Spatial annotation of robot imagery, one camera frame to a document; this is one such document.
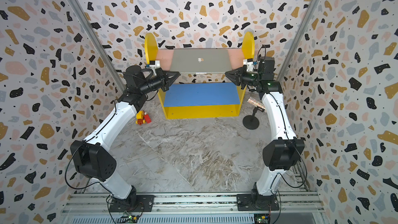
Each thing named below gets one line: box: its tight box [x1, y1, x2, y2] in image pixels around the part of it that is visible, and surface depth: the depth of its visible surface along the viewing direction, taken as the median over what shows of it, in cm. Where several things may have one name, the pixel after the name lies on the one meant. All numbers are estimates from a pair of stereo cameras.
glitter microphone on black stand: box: [242, 96, 267, 130], surface depth 105 cm
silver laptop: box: [169, 48, 233, 74], surface depth 81 cm
